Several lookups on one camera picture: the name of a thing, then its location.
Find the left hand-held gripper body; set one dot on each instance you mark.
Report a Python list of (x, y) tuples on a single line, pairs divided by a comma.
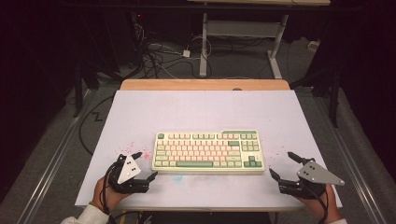
[(129, 171)]

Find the white power adapter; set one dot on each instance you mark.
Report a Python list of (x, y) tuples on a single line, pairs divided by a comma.
[(186, 53)]

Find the cream and green keyboard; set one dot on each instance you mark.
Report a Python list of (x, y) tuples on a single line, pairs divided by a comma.
[(202, 152)]

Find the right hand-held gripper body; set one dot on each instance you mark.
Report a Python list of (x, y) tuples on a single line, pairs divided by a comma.
[(314, 174)]

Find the black metal stand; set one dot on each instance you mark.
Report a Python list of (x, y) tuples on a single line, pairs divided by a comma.
[(78, 93)]

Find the white metal desk frame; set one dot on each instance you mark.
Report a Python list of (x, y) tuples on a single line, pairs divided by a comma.
[(243, 28)]

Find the person's left hand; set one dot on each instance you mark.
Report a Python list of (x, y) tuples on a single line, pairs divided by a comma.
[(102, 196)]

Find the person's right hand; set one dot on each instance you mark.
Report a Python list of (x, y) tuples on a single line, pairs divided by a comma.
[(327, 207)]

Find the metal floor rail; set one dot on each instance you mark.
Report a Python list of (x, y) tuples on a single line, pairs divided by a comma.
[(351, 161), (53, 161)]

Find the small beige box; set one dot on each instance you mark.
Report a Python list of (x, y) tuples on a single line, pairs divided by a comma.
[(313, 45)]

